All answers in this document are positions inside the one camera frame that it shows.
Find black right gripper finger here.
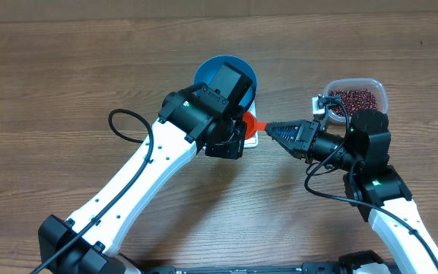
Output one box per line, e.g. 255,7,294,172
271,134,303,158
265,119,309,138

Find red measuring scoop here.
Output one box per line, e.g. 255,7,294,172
243,111,267,139

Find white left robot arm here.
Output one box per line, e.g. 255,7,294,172
34,85,248,273

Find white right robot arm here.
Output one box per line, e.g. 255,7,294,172
265,110,438,273

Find white digital kitchen scale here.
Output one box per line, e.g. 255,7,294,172
243,101,259,148

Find blue plastic bowl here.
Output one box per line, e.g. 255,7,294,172
193,55,258,116

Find red beans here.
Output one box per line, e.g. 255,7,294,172
328,89,378,116

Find clear plastic food container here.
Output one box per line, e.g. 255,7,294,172
322,78,389,117

